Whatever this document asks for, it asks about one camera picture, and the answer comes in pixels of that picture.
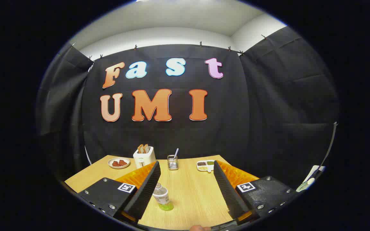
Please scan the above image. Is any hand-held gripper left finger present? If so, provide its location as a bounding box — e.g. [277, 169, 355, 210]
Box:
[77, 160, 161, 223]

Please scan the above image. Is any small white plate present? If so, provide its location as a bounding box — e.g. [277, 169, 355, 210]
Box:
[108, 157, 130, 169]

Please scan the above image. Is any white flat object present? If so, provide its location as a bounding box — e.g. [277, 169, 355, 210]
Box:
[296, 165, 326, 193]

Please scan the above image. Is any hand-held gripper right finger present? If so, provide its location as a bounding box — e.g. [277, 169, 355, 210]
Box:
[213, 160, 301, 225]

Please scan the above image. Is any wooden table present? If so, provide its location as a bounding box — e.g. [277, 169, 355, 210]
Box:
[65, 155, 259, 230]

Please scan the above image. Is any black backdrop cloth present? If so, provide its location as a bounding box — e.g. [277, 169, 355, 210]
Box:
[36, 26, 341, 193]

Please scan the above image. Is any white divided dish with beans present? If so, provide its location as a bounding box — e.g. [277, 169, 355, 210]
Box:
[196, 160, 216, 173]

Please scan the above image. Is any white toaster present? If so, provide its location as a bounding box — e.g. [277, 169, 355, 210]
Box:
[133, 146, 156, 169]

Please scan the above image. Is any metal wire utensil holder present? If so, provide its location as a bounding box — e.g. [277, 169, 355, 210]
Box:
[167, 155, 179, 170]

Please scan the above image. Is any clear juice bottle white label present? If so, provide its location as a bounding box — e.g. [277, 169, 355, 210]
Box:
[152, 183, 174, 211]

